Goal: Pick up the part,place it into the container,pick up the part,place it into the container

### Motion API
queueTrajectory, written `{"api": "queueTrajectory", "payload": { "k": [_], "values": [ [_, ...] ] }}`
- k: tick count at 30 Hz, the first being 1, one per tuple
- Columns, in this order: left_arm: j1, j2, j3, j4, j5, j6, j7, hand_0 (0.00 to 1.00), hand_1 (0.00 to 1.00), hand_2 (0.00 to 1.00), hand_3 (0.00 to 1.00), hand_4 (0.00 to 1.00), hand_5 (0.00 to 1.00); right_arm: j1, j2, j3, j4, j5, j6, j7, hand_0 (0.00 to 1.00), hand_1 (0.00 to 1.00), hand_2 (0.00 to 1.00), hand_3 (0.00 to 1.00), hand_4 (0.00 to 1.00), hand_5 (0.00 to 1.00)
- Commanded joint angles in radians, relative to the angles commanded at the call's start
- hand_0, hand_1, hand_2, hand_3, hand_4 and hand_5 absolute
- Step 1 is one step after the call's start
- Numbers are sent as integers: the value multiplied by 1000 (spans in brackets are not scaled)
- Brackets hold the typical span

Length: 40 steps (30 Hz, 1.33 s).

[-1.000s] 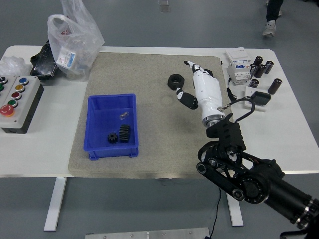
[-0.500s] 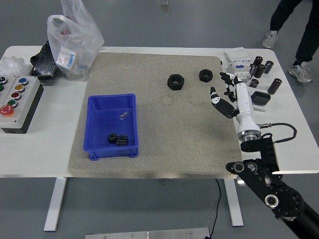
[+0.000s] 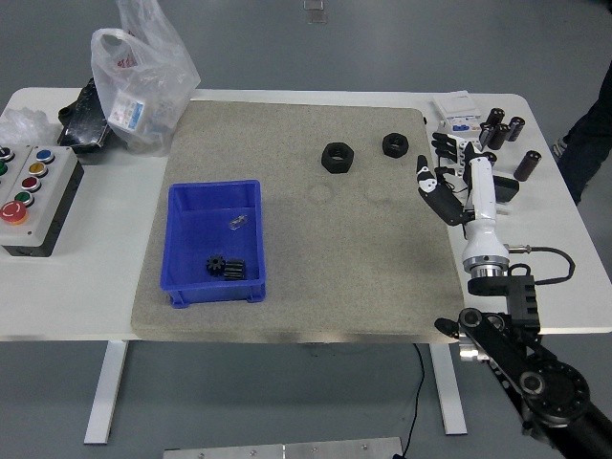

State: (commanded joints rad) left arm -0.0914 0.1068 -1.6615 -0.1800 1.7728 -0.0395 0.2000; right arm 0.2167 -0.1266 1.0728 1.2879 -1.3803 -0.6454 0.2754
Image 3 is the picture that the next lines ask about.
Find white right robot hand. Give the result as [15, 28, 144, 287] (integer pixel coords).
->
[414, 132, 512, 269]

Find large black gear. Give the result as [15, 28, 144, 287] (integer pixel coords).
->
[223, 257, 248, 282]

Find small black gear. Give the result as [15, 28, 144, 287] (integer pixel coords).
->
[206, 253, 229, 278]

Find small black hex nut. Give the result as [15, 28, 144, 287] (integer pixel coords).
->
[381, 132, 411, 159]

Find large black hex nut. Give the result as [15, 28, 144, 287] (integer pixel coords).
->
[320, 142, 355, 176]

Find blue plastic box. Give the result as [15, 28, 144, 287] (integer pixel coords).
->
[159, 179, 268, 307]

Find grey push-button control box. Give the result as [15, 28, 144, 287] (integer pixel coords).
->
[0, 144, 85, 258]

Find grey control box at edge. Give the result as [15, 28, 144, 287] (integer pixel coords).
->
[0, 144, 33, 192]

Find black power adapter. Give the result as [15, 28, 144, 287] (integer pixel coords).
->
[492, 174, 521, 204]

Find white circuit breaker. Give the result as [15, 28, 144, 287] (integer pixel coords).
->
[432, 90, 484, 147]

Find person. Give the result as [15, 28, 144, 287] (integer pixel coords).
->
[552, 61, 612, 205]

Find grey-brown foam mat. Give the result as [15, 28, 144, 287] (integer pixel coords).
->
[130, 99, 463, 344]

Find white table leg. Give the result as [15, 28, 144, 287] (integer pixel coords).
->
[428, 342, 468, 436]
[83, 339, 129, 446]

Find silver metal plate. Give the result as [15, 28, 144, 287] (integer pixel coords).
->
[163, 436, 405, 459]

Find white plastic bag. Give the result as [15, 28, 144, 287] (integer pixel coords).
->
[91, 0, 202, 158]

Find white and blue carton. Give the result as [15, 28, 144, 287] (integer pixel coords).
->
[107, 90, 147, 129]

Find black pouch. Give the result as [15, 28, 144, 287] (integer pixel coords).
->
[56, 76, 116, 155]

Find crumpled clear plastic wrap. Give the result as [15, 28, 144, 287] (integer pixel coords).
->
[0, 107, 52, 147]

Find thin black cable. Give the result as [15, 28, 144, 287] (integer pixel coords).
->
[400, 342, 426, 459]

